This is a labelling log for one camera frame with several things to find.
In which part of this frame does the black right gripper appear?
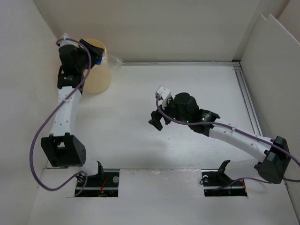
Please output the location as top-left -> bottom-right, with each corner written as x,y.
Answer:
148,97 -> 190,131

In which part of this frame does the horizontal blue label bottle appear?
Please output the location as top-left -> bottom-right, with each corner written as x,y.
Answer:
96,53 -> 123,70

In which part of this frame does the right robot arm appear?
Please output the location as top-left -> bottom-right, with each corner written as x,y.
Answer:
149,87 -> 291,184

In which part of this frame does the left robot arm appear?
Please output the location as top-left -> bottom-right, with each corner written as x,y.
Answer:
41,38 -> 105,186

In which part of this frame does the yellow plastic bin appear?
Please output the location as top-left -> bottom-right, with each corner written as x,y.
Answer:
83,38 -> 112,94

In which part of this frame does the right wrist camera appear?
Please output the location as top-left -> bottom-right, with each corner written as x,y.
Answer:
155,86 -> 172,109

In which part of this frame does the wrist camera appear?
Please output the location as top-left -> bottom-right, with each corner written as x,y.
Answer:
56,33 -> 77,47
155,86 -> 172,109

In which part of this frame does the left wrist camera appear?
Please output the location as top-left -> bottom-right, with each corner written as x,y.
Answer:
56,33 -> 77,47

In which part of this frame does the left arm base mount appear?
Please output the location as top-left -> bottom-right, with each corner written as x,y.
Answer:
74,161 -> 120,197

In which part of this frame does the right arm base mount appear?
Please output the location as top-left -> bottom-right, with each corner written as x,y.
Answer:
199,160 -> 248,197

